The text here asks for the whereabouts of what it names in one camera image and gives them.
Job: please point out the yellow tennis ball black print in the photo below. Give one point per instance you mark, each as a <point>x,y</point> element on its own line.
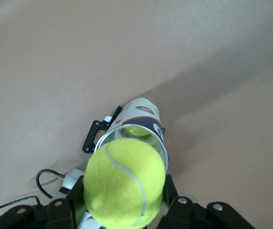
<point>136,130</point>

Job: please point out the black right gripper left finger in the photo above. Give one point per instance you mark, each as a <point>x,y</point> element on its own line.
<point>60,214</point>

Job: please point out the grey-white left gripper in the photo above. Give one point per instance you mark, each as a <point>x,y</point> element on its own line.
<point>72,179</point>

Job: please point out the brown table mat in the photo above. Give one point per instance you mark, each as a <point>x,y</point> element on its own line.
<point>55,59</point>

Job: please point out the plain yellow tennis ball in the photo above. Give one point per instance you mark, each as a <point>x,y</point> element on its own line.
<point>122,181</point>

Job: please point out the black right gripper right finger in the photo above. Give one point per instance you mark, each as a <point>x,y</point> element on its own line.
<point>181,214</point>

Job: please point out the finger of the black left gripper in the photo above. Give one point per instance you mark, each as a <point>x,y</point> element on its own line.
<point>163,132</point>

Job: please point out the white blue tennis ball can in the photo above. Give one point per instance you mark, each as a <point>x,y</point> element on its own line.
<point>143,112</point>

